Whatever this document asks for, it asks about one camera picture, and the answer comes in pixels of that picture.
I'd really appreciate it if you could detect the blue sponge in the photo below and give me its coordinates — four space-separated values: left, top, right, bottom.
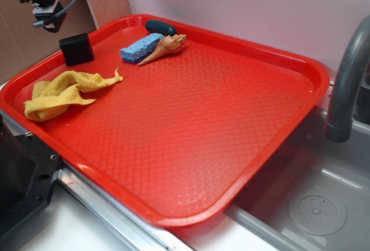
120 33 164 63

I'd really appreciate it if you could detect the grey sink basin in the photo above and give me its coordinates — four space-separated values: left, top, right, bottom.
226 108 369 250

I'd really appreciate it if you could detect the tan conch seashell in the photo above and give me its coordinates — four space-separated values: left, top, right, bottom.
138 34 187 66

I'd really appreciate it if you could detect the red plastic tray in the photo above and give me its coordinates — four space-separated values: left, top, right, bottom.
1 15 330 228

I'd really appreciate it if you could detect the black box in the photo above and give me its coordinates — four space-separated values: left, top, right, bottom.
59 33 94 66

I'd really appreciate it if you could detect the grey sink faucet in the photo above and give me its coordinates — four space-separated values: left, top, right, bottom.
324 16 369 143

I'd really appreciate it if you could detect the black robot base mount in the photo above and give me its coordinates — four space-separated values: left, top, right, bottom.
1 117 61 241

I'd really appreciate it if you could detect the grey flexible cable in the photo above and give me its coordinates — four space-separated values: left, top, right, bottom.
32 0 88 28

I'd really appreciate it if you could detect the yellow cloth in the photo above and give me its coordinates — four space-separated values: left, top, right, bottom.
24 70 124 123

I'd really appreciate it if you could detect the dark green oval soap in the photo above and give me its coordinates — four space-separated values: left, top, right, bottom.
145 20 177 36

